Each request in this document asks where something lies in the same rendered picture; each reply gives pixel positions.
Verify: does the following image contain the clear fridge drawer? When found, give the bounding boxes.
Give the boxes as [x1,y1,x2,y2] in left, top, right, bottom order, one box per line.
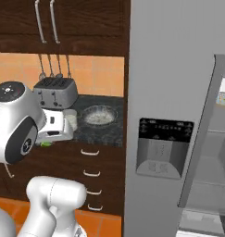
[177,208,225,237]

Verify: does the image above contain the grey fridge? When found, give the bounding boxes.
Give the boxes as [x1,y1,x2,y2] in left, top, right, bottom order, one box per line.
[122,0,225,237]

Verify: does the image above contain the colourful carton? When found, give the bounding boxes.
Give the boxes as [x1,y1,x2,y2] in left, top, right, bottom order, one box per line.
[217,86,225,107]

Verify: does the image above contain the dark wood base cupboard door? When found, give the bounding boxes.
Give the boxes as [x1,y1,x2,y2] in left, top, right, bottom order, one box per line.
[0,143,79,205]

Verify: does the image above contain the open grey fridge door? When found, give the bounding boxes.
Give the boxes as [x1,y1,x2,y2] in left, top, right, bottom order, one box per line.
[177,53,225,209]

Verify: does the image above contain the dark wood drawer front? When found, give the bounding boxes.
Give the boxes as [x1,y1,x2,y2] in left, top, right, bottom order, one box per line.
[75,162,125,185]
[84,198,124,217]
[82,182,125,201]
[74,142,125,166]

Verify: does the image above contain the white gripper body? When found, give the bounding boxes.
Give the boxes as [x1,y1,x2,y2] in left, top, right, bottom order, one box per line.
[35,124,75,144]

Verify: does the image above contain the silver base cupboard handle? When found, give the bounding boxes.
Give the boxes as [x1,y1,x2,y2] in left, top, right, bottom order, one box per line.
[4,162,16,180]

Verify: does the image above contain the fridge door with dispenser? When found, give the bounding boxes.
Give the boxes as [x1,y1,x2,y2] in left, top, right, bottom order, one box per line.
[123,0,225,237]

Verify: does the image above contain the hanging metal spoon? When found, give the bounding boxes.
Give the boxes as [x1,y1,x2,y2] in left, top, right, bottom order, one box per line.
[37,54,47,81]

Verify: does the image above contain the silver drawer handle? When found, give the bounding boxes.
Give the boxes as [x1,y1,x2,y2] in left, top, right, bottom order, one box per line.
[82,168,102,178]
[87,203,105,212]
[80,148,101,156]
[85,188,104,196]

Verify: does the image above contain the dark wood wall cupboard door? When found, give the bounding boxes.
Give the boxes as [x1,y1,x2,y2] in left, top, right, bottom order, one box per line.
[0,0,49,47]
[46,0,131,48]

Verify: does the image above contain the hanging metal utensil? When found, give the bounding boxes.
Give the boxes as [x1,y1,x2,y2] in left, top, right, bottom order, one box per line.
[46,54,56,79]
[65,54,72,80]
[55,54,64,80]

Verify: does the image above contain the silver toaster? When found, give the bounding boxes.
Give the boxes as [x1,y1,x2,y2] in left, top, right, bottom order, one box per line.
[32,77,79,109]

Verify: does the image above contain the silver wall cupboard handle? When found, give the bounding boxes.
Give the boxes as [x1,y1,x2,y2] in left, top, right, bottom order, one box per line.
[49,0,61,44]
[34,0,47,44]

